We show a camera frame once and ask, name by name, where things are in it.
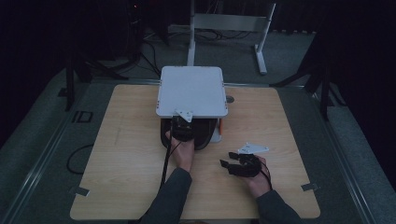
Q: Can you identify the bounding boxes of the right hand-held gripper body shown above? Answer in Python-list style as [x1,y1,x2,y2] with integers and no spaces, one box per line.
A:
[228,142,271,178]

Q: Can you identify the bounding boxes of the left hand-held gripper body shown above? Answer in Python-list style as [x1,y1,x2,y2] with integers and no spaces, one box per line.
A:
[169,108,196,143]

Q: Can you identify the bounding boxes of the person's right hand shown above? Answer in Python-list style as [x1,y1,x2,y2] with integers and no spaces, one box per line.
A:
[238,154,273,200]

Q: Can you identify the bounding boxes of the person's left hand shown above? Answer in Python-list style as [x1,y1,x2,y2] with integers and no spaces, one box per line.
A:
[164,130,196,174]

